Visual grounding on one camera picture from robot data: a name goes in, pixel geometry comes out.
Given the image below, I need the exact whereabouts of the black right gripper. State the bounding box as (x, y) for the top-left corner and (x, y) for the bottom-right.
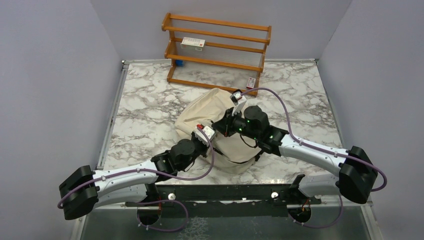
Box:
(211, 107), (260, 141)

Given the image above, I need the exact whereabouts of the cream canvas student bag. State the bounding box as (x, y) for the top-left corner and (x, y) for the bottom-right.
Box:
(174, 88), (261, 174)

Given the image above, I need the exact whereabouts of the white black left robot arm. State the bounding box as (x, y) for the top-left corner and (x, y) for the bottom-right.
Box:
(57, 132), (216, 220)

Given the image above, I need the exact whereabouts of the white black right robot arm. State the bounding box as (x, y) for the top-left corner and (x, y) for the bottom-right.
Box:
(212, 105), (378, 204)

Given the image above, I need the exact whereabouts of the small red white card box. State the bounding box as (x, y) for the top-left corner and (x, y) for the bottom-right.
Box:
(246, 77), (257, 89)

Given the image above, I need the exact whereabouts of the orange wooden shelf rack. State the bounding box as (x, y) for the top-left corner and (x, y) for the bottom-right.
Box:
(161, 12), (272, 89)

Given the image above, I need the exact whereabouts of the small blue item on shelf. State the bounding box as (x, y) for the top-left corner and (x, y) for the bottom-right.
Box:
(174, 59), (184, 67)

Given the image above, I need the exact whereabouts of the white red box on shelf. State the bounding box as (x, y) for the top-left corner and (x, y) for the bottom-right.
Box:
(180, 37), (206, 52)

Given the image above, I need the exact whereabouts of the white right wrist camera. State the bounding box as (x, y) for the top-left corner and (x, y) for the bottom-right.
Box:
(230, 89), (247, 116)

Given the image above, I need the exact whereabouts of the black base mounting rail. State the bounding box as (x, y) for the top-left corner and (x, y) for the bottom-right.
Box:
(125, 184), (321, 218)

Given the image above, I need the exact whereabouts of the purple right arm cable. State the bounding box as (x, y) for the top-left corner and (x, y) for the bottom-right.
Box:
(240, 87), (388, 229)

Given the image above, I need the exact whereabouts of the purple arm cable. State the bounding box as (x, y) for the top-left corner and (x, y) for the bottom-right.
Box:
(240, 87), (388, 229)
(56, 127), (216, 233)

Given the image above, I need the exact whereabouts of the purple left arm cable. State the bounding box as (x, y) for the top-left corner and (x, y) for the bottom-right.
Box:
(56, 127), (216, 233)

